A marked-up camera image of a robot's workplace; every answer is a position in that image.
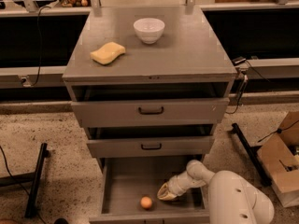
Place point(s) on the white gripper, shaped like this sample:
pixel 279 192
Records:
pixel 177 186

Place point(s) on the small orange fruit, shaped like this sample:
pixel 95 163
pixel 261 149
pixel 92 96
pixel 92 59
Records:
pixel 146 203

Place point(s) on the grey bottom drawer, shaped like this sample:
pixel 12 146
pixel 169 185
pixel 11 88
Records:
pixel 127 180

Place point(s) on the grey drawer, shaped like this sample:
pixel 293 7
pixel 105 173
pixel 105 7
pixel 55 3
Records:
pixel 150 147
pixel 127 180
pixel 149 112

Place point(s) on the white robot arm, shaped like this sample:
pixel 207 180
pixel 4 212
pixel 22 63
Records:
pixel 231 198

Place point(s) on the grey middle drawer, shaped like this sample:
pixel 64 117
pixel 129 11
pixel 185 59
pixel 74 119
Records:
pixel 150 147

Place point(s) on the grey top drawer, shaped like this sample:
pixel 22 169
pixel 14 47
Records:
pixel 149 112

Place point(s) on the grey drawer cabinet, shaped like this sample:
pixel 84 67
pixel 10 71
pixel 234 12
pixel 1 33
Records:
pixel 187 62

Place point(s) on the black metal leg right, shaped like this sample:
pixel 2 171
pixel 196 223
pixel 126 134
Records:
pixel 252 152

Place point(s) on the brown cardboard box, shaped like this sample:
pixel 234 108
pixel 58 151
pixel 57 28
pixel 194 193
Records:
pixel 280 163

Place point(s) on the black metal stand left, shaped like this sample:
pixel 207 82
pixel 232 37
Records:
pixel 29 181

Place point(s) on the yellow sponge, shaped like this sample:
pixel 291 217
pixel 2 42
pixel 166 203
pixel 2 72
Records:
pixel 108 53

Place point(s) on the white ceramic bowl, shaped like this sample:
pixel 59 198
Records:
pixel 149 30

